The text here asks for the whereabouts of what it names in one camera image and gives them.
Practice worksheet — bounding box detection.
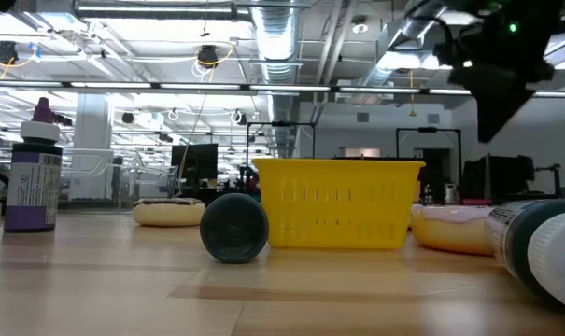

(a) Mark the yellow plastic basket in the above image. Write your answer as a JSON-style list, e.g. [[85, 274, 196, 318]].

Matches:
[[251, 157, 427, 251]]

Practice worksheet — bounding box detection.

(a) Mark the dark green bottle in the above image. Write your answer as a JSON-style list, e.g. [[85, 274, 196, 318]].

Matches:
[[199, 192, 270, 265]]

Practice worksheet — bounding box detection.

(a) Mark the blue bottle white cap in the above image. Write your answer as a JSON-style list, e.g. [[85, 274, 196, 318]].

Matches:
[[485, 198, 565, 316]]

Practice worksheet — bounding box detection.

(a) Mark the black equipment block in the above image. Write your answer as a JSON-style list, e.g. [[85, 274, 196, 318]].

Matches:
[[459, 154, 536, 203]]

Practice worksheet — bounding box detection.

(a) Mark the pink glazed toy donut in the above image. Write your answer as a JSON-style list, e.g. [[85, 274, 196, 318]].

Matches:
[[408, 203, 498, 257]]

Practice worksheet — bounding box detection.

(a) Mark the white building column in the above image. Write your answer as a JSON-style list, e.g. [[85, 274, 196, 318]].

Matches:
[[73, 95, 114, 202]]

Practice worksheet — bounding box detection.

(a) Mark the clear plastic bin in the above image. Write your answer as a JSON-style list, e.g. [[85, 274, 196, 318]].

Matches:
[[60, 147, 180, 209]]

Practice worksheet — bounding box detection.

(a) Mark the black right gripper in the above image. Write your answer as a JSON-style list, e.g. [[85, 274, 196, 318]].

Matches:
[[433, 21, 555, 144]]

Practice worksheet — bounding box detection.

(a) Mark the black metal frame stand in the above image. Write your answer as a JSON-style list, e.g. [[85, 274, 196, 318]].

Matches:
[[246, 120, 317, 162], [395, 126, 463, 204]]

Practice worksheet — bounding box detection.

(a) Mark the chocolate glazed toy donut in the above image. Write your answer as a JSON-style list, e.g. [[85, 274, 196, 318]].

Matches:
[[132, 197, 207, 229]]

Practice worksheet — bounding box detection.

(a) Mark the black ceiling cord reel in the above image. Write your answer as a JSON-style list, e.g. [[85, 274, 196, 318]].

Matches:
[[0, 40, 20, 65], [196, 44, 220, 70]]

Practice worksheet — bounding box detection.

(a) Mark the long ceiling light bar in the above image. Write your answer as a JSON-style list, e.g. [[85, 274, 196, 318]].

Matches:
[[0, 78, 565, 99]]

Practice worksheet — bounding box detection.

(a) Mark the black computer monitor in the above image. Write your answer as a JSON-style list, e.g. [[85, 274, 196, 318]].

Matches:
[[171, 143, 219, 191]]

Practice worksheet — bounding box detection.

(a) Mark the purple label ink bottle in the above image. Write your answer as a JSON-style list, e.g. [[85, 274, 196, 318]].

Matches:
[[3, 96, 64, 233]]

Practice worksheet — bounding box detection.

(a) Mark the black small stand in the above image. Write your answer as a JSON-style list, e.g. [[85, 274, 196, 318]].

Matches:
[[535, 162, 563, 197]]

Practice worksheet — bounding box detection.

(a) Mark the silver smooth ceiling duct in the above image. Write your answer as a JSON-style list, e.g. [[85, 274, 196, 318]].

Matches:
[[356, 0, 456, 106]]

